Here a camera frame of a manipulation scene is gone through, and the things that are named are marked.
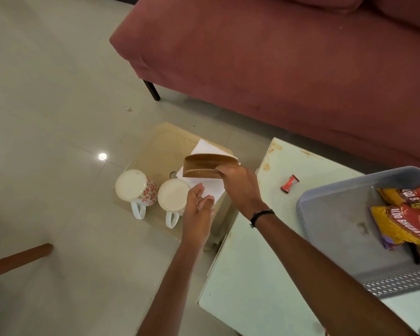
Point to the person's right hand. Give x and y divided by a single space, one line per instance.
241 187

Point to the person's left hand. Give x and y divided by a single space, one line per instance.
197 220

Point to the white paper napkins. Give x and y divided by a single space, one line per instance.
213 188

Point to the white floral mug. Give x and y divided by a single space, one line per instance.
173 199
134 187

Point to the brown wooden napkin holder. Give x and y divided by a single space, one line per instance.
206 166

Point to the red candy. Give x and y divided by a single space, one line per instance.
289 183

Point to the grey plastic basket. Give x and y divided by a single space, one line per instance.
336 223

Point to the yellow red snack packet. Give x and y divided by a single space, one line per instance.
409 195
406 225

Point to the person's right forearm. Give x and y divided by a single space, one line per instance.
318 269

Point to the person's left forearm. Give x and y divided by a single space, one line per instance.
168 293

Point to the white coffee table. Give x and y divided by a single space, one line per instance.
259 276

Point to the black wristband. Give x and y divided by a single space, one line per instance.
260 216

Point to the beige plastic stool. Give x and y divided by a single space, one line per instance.
168 143

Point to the red fabric sofa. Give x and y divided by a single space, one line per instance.
266 59

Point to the wooden chair leg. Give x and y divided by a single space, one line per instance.
19 258

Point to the red sofa back cushion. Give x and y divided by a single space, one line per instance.
322 1
406 6

